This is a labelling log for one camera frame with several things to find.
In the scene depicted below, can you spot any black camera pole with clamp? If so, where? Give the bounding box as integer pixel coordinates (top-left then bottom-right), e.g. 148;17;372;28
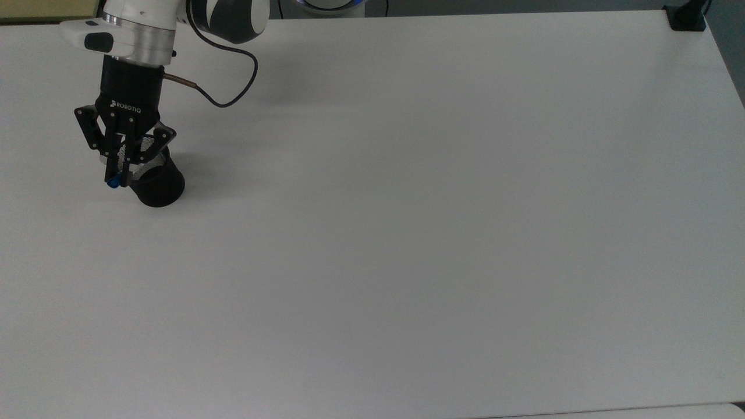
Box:
662;0;714;32

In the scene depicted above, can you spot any tan wooden board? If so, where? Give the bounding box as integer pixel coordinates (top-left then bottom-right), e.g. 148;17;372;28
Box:
0;0;102;24

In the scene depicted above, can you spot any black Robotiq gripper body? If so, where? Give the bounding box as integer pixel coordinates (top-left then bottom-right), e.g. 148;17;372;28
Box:
95;56;165;141

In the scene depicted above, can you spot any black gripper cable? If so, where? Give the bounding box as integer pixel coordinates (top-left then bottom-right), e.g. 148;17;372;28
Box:
163;0;259;108

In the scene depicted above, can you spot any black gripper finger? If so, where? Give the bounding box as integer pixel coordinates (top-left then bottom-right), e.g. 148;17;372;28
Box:
73;104;120;182
119;123;177;187

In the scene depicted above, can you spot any black mesh pen cup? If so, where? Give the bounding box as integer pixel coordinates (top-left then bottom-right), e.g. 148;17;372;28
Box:
99;137;186;208

